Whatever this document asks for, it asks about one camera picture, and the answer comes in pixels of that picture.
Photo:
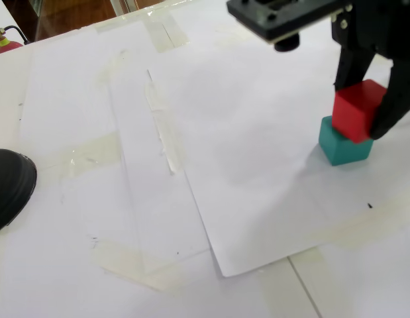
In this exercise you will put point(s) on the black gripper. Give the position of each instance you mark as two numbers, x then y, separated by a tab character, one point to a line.
352	61

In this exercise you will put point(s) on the brown wooden cabinet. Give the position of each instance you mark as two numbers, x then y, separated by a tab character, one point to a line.
65	16

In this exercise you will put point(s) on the white paper sheet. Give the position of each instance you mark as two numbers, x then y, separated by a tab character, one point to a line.
274	198
75	99

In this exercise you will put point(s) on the silver metal frame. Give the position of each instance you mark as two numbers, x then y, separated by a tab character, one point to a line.
125	6

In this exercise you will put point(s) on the black rounded object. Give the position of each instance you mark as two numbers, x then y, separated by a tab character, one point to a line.
9	189

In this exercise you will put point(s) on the teal blue cube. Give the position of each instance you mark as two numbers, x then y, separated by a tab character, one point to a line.
337	149

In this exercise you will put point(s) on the red cube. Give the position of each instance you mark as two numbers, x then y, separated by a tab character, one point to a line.
355	109

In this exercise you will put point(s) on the red fire extinguisher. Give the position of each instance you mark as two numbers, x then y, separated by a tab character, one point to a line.
7	46

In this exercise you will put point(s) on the clear tape strip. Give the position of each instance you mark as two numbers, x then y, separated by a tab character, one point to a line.
165	132
165	33
360	232
88	152
135	265

